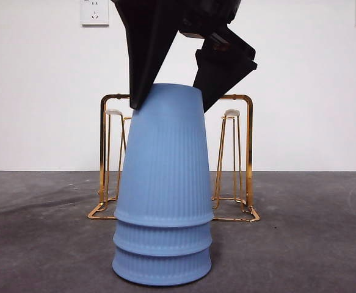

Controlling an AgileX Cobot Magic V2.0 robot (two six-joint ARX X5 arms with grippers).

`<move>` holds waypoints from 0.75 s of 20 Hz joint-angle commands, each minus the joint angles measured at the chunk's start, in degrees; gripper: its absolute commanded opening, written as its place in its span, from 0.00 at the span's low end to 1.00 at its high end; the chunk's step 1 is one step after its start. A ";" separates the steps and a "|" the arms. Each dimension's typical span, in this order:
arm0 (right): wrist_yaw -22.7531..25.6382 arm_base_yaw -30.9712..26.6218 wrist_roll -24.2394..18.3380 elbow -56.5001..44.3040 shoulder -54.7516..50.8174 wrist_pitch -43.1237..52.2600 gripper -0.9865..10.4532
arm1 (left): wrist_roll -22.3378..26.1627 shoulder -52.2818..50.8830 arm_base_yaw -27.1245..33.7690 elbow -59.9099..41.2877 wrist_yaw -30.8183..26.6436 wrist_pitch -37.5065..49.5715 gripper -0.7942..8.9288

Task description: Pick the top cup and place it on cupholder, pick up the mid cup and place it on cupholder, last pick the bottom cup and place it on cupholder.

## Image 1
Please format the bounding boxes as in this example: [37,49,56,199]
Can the blue ribbed plastic cup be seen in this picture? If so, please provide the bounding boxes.
[112,245,213,283]
[112,217,213,256]
[114,82,214,228]

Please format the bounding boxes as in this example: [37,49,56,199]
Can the white wall socket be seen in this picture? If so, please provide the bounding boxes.
[79,0,110,26]

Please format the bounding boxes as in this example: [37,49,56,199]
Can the gold wire cupholder rack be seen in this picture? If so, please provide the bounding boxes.
[87,93,261,223]

